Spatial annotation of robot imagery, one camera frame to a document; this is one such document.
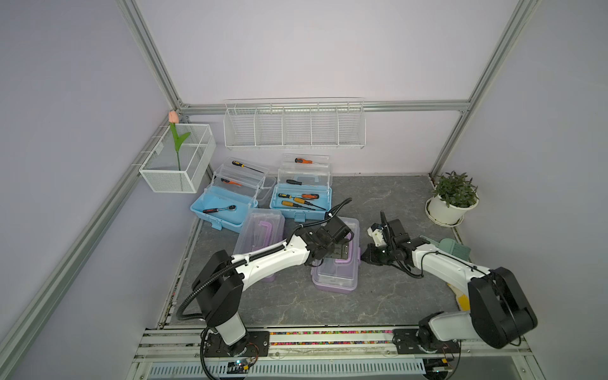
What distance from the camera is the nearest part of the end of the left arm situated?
58 centimetres

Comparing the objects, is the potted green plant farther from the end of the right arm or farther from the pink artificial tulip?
the pink artificial tulip

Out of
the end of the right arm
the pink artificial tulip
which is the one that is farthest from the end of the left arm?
the pink artificial tulip

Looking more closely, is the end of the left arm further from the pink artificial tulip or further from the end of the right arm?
the pink artificial tulip
